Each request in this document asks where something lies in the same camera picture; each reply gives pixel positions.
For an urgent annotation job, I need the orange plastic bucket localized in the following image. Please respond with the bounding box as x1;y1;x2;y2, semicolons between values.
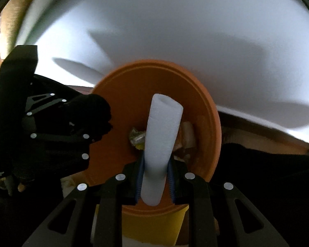
88;60;222;214

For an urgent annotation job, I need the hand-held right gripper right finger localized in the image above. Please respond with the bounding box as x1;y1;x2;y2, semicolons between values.
166;157;290;247

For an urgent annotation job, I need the person's left hand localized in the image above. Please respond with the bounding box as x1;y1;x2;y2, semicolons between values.
0;168;36;193

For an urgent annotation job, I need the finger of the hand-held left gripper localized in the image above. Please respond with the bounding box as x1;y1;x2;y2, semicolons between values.
28;131;93;164
24;93;71;117

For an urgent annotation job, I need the white foam tube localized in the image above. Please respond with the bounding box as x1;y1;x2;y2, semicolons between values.
140;94;184;207

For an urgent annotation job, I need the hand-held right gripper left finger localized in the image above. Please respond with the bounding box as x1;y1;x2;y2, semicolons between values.
22;157;146;247

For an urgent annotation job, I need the yellow plastic bag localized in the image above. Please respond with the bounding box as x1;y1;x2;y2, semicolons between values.
121;204;190;245

